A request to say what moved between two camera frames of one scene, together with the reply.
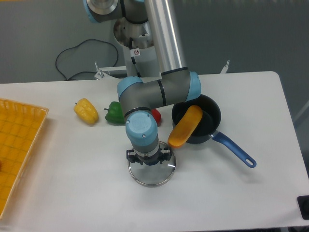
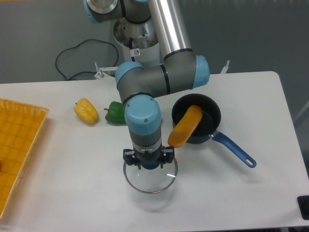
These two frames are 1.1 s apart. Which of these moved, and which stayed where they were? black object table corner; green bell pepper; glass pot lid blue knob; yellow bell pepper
Moved: glass pot lid blue knob
Stayed: green bell pepper; yellow bell pepper; black object table corner
